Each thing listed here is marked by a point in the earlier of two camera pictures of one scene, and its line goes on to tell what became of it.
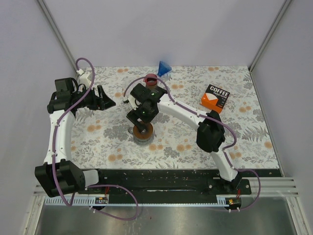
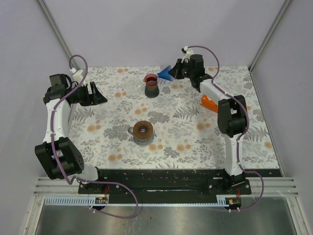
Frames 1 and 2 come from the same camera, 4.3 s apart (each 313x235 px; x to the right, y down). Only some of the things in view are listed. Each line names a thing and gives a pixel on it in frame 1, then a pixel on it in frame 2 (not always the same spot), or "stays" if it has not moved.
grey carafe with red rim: [151, 83] stays
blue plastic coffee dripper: [163, 69] -> [164, 74]
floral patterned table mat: [103, 138] stays
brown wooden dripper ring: [144, 135] stays
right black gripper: [133, 115] -> [175, 71]
